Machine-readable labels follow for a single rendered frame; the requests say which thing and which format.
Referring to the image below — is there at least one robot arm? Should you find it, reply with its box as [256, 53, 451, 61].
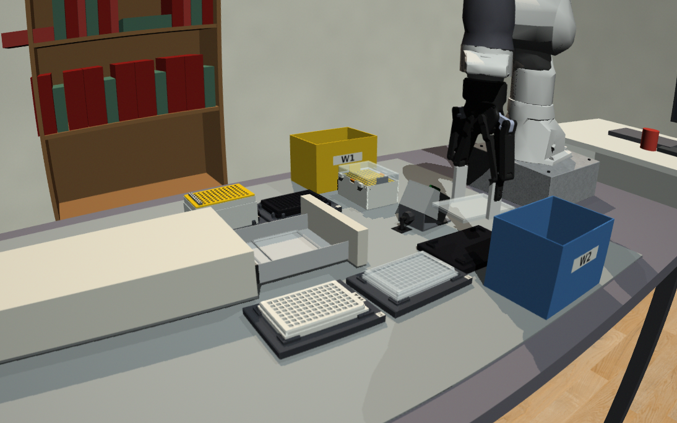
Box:
[460, 0, 576, 166]

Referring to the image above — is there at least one yellow open-top bin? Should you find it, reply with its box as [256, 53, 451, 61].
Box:
[290, 127, 377, 194]

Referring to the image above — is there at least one blue open-top bin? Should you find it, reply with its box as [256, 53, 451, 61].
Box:
[484, 196, 614, 320]

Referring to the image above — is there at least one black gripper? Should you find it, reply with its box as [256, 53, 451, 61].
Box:
[447, 77, 517, 220]

